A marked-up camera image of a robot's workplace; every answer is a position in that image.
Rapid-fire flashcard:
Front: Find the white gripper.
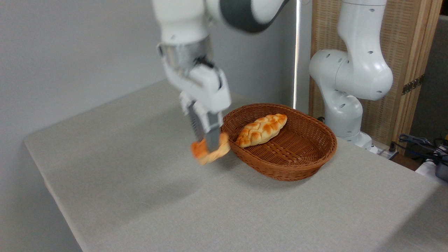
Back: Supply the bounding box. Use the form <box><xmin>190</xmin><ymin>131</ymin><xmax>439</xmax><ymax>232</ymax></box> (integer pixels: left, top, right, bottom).
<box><xmin>161</xmin><ymin>61</ymin><xmax>232</xmax><ymax>153</ymax></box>

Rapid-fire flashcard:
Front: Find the round knotted bread roll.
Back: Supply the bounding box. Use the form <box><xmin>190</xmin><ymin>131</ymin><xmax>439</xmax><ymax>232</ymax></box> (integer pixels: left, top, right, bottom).
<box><xmin>190</xmin><ymin>132</ymin><xmax>231</xmax><ymax>166</ymax></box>

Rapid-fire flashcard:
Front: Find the braided golden bread loaf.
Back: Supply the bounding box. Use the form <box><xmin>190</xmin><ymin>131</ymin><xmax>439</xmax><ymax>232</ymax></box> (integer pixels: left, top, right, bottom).
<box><xmin>235</xmin><ymin>113</ymin><xmax>288</xmax><ymax>148</ymax></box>

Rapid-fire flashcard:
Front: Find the brown woven wicker basket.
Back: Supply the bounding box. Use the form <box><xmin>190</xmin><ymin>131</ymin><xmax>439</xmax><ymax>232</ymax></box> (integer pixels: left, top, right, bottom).
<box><xmin>220</xmin><ymin>103</ymin><xmax>337</xmax><ymax>182</ymax></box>

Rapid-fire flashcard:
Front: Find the grey tablecloth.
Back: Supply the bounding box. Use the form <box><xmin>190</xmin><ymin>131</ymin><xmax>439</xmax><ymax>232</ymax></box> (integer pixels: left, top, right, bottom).
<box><xmin>24</xmin><ymin>80</ymin><xmax>448</xmax><ymax>252</ymax></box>

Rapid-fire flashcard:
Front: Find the white vertical strip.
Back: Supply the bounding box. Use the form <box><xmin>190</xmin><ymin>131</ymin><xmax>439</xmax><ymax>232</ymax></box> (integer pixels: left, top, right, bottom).
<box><xmin>293</xmin><ymin>0</ymin><xmax>301</xmax><ymax>109</ymax></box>

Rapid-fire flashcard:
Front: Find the metal screen hinge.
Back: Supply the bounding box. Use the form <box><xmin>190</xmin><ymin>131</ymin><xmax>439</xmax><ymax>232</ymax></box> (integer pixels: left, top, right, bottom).
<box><xmin>402</xmin><ymin>75</ymin><xmax>425</xmax><ymax>96</ymax></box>

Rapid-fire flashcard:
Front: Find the grey white box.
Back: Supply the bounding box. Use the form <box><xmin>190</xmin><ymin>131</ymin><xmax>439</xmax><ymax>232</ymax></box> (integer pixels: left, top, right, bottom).
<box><xmin>415</xmin><ymin>154</ymin><xmax>448</xmax><ymax>182</ymax></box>

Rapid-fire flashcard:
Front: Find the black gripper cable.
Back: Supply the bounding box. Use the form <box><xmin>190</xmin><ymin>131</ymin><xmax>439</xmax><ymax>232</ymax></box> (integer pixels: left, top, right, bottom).
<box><xmin>193</xmin><ymin>57</ymin><xmax>223</xmax><ymax>90</ymax></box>

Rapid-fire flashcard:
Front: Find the dark cable bundle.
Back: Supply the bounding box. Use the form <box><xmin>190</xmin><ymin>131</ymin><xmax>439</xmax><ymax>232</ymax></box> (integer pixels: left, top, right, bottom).
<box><xmin>390</xmin><ymin>134</ymin><xmax>448</xmax><ymax>165</ymax></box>

